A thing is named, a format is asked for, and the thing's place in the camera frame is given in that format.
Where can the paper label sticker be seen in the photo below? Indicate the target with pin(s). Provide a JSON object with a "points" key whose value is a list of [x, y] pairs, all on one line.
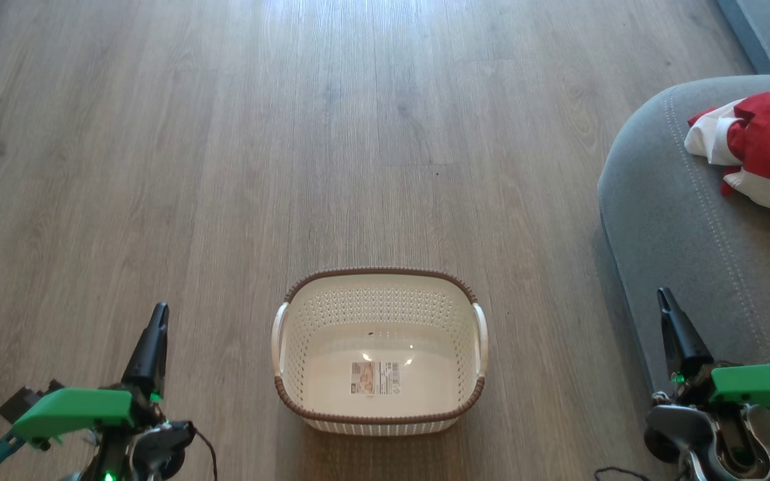
{"points": [[375, 378]]}

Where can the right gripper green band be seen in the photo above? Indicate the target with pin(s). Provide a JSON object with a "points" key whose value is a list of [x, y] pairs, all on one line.
{"points": [[759, 387]]}

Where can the grey fabric sofa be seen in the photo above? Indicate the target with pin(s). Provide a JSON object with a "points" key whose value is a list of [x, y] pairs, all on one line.
{"points": [[679, 234]]}

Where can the red and white garment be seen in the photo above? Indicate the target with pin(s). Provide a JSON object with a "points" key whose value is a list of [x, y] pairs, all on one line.
{"points": [[766, 133]]}

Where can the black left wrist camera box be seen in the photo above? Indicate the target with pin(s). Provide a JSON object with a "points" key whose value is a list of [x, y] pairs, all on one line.
{"points": [[19, 403]]}

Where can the white perforated laundry basket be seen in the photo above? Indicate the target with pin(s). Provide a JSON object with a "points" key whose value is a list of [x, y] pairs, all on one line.
{"points": [[385, 314]]}

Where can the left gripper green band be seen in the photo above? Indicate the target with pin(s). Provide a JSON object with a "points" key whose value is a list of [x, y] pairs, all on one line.
{"points": [[77, 407]]}

